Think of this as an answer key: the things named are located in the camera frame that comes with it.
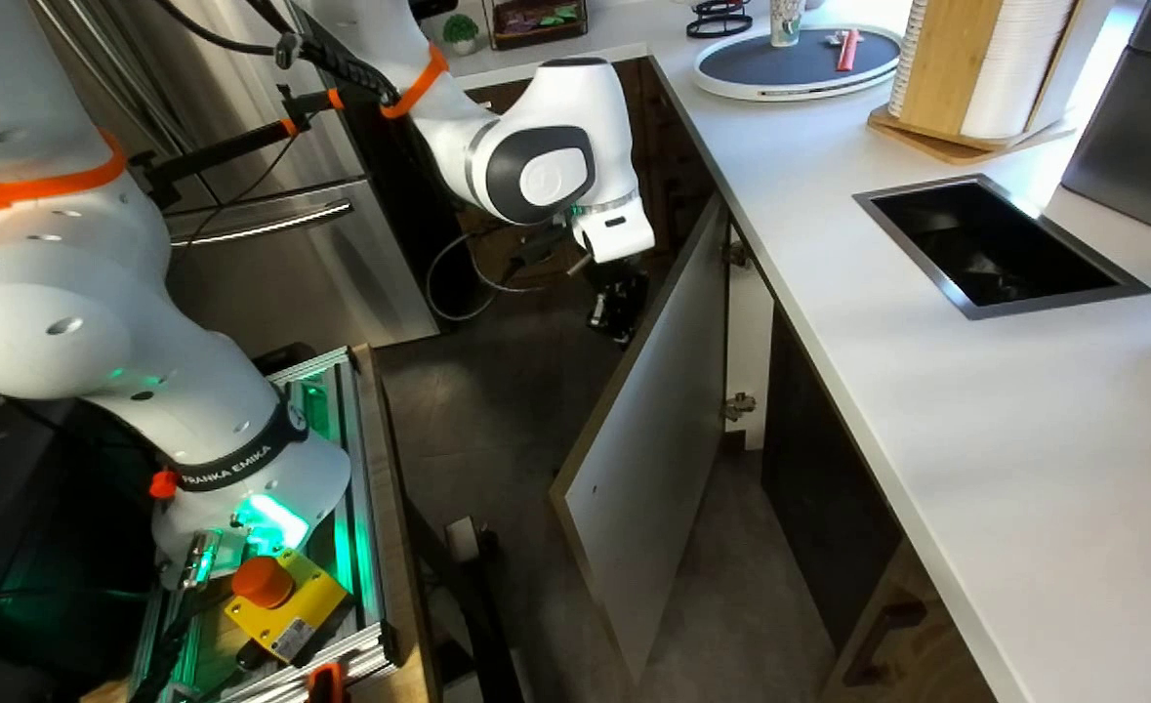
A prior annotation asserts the orange clamp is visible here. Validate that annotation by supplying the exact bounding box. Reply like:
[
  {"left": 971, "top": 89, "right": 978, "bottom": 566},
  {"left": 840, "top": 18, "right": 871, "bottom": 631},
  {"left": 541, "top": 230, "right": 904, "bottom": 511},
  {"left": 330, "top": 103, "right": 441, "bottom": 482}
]
[{"left": 306, "top": 661, "right": 348, "bottom": 703}]

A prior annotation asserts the small potted plant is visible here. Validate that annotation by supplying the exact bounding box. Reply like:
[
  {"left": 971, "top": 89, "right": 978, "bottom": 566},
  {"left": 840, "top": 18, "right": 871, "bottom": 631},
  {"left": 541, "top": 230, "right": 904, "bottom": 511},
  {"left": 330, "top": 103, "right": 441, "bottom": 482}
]
[{"left": 440, "top": 13, "right": 482, "bottom": 58}]

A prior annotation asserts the stainless steel appliance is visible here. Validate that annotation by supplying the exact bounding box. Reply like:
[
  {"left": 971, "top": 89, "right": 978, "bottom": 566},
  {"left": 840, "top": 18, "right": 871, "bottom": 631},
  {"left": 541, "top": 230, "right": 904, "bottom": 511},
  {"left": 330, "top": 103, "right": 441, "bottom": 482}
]
[{"left": 1060, "top": 0, "right": 1151, "bottom": 248}]

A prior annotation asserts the wooden cup and lid holder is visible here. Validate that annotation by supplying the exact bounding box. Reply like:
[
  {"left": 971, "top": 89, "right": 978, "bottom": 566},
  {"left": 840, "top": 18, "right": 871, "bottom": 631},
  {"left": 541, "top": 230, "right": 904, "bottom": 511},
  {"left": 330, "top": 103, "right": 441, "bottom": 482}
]
[{"left": 867, "top": 0, "right": 1115, "bottom": 166}]

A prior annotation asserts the black recessed counter bin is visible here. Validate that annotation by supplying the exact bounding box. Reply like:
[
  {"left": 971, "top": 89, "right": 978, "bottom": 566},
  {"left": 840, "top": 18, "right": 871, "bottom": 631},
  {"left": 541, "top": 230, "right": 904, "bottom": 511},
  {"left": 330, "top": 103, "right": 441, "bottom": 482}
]
[{"left": 852, "top": 174, "right": 1151, "bottom": 321}]

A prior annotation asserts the white cabinet door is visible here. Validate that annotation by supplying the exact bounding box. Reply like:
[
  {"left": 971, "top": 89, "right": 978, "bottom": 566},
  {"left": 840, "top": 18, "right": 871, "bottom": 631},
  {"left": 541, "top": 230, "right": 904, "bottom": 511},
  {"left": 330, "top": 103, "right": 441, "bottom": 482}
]
[{"left": 549, "top": 194, "right": 733, "bottom": 684}]

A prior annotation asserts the black wire holder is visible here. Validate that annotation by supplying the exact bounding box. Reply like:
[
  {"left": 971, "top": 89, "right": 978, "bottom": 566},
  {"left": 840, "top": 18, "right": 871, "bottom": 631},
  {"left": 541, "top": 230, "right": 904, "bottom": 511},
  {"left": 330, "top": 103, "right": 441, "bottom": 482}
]
[{"left": 685, "top": 0, "right": 755, "bottom": 40}]

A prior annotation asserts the yellow emergency stop button box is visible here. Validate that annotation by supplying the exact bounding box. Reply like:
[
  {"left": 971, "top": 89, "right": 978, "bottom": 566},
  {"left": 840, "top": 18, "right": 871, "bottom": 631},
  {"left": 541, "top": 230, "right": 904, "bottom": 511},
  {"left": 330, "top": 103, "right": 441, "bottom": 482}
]
[{"left": 223, "top": 549, "right": 352, "bottom": 667}]

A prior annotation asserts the printed paper cup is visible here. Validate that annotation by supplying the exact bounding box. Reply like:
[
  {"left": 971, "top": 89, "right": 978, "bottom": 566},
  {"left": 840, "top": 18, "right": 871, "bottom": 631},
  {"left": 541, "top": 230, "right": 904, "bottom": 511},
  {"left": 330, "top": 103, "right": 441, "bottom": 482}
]
[{"left": 769, "top": 0, "right": 806, "bottom": 49}]

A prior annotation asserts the stack of white lids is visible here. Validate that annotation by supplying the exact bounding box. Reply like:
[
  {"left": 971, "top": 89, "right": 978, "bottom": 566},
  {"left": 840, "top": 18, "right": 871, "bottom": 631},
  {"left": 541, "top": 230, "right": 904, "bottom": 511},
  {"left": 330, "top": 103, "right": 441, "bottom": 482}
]
[{"left": 886, "top": 0, "right": 931, "bottom": 119}]

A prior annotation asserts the stainless steel refrigerator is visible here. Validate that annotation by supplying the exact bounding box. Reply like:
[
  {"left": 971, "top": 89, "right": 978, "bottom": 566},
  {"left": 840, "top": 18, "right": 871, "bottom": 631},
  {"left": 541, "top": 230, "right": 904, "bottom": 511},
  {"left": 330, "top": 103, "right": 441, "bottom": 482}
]
[{"left": 36, "top": 0, "right": 441, "bottom": 354}]

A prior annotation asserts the refrigerator door handle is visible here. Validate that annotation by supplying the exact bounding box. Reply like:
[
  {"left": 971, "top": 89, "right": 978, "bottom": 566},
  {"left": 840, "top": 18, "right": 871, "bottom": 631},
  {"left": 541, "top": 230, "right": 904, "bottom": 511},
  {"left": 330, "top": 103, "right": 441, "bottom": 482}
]
[{"left": 166, "top": 199, "right": 354, "bottom": 248}]

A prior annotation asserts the round white turntable tray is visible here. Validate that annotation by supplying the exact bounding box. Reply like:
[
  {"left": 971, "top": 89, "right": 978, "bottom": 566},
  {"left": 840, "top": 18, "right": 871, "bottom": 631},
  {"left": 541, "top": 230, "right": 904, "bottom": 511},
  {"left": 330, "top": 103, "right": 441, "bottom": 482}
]
[{"left": 693, "top": 24, "right": 904, "bottom": 103}]

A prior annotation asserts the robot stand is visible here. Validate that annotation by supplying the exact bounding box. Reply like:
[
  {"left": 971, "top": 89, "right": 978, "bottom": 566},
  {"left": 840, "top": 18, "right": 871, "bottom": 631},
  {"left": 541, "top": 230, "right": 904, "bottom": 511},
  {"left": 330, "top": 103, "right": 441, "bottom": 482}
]
[{"left": 82, "top": 342, "right": 441, "bottom": 703}]

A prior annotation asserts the dark cabinet door handle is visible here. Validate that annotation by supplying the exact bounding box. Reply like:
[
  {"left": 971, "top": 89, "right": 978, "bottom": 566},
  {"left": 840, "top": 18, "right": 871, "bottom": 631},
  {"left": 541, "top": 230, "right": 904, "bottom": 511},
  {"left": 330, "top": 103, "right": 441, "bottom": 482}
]
[{"left": 840, "top": 598, "right": 928, "bottom": 688}]

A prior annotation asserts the box of tea packets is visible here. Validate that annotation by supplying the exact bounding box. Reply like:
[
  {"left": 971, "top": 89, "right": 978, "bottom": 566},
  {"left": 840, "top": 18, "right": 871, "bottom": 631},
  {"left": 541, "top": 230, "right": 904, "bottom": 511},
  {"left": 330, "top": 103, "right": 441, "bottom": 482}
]
[{"left": 481, "top": 0, "right": 590, "bottom": 52}]

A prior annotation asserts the wooden cabinet door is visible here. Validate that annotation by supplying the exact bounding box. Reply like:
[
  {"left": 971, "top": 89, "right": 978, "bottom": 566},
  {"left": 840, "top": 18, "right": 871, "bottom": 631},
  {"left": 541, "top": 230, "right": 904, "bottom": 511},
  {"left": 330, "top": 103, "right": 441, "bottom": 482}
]
[{"left": 818, "top": 540, "right": 1002, "bottom": 703}]

